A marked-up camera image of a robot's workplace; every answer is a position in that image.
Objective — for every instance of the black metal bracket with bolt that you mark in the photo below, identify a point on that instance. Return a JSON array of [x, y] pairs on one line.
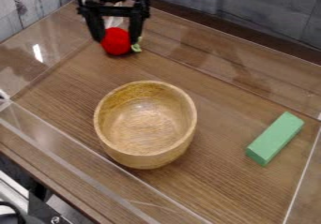
[[42, 214]]

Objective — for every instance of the red plush fruit green leaf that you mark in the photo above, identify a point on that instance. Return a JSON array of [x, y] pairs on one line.
[[117, 42]]

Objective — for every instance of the clear acrylic tray wall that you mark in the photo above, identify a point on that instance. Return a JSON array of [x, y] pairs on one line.
[[106, 193]]

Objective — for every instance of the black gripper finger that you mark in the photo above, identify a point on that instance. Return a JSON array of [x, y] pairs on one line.
[[136, 27], [95, 26]]

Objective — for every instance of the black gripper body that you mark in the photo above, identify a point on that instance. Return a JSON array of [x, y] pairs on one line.
[[140, 7]]

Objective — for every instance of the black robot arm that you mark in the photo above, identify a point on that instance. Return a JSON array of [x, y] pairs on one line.
[[137, 10]]

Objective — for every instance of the green rectangular block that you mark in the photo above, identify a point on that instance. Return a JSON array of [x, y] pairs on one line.
[[275, 138]]

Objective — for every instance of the wooden bowl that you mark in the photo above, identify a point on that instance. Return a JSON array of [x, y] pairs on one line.
[[145, 122]]

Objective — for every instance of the clear acrylic corner bracket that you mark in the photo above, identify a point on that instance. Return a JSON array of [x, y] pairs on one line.
[[111, 20]]

